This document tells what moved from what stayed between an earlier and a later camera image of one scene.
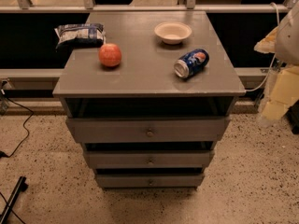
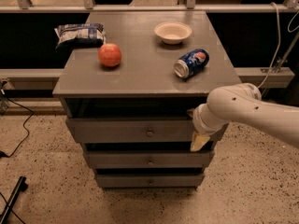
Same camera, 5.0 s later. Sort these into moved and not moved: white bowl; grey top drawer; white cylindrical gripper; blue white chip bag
Moved: white cylindrical gripper
Not moved: grey top drawer; white bowl; blue white chip bag
